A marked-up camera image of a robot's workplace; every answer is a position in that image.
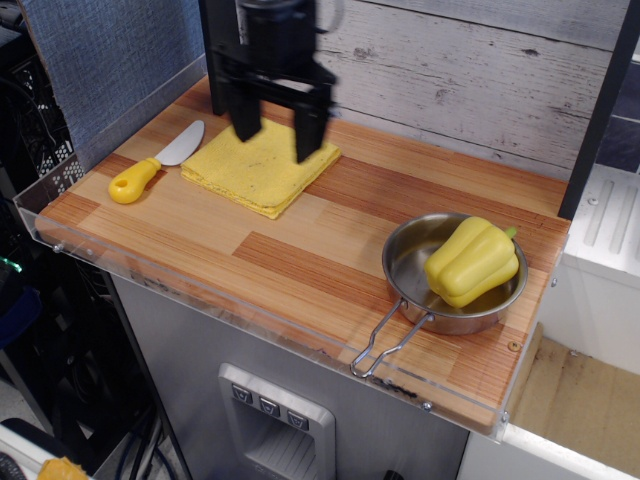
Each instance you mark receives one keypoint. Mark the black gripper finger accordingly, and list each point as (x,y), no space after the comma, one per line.
(311,114)
(244,106)

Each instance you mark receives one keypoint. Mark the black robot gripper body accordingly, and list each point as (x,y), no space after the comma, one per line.
(278,41)

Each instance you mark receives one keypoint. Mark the yellow cloth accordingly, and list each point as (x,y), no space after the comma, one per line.
(261,174)

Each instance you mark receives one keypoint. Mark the small steel pan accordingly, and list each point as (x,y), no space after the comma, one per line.
(403,258)

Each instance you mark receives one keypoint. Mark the blue fabric partition panel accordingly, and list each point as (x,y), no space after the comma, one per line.
(114,65)

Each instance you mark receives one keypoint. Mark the clear acrylic table guard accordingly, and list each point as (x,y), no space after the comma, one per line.
(312,280)

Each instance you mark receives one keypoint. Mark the yellow toy bell pepper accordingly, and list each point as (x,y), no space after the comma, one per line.
(476,258)

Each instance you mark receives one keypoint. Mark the silver toy fridge cabinet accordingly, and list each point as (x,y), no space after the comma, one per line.
(377,435)

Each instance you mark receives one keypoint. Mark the grey dispenser panel with buttons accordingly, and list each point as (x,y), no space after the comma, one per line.
(277,433)

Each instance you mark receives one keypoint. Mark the white ridged side unit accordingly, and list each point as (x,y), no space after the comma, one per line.
(592,303)

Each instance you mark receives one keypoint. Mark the black right shelf post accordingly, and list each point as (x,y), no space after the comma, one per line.
(615,75)

